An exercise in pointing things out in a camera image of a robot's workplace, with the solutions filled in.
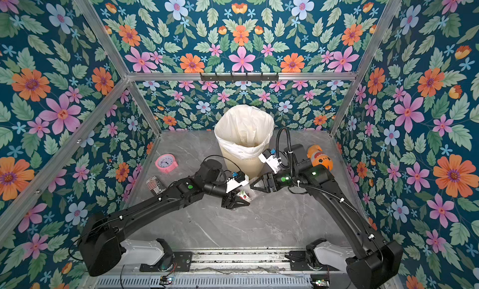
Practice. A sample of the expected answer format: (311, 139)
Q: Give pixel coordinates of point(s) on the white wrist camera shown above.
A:
(238, 180)
(269, 157)

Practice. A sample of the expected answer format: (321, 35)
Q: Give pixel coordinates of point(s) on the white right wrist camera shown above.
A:
(269, 157)

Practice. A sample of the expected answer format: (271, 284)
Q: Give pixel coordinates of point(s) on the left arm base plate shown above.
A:
(176, 262)

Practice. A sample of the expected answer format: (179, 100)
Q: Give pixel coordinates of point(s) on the black hook rail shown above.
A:
(239, 77)

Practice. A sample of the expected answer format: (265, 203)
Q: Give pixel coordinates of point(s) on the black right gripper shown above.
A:
(265, 182)

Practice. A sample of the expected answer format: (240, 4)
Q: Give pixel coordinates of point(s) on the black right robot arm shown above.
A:
(370, 261)

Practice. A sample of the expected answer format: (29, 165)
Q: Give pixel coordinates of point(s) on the clear jar with white lid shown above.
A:
(247, 194)

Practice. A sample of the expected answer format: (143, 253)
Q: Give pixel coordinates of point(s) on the cream ribbed trash bin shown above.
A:
(243, 165)

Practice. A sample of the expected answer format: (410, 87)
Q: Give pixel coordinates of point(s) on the orange plush toy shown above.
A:
(319, 158)

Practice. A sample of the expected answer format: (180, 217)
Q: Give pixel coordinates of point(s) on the striped flag pattern can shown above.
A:
(155, 186)

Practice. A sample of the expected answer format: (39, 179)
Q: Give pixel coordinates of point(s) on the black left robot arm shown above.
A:
(100, 243)

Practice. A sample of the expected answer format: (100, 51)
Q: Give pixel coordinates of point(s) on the pink alarm clock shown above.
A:
(166, 163)

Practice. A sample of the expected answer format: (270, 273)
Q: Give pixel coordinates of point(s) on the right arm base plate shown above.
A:
(301, 260)

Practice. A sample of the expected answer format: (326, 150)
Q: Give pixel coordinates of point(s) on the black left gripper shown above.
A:
(230, 203)

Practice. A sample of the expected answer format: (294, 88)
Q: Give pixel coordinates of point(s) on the white plastic bin liner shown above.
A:
(244, 131)

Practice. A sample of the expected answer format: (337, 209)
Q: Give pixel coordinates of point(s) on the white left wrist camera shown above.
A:
(238, 180)

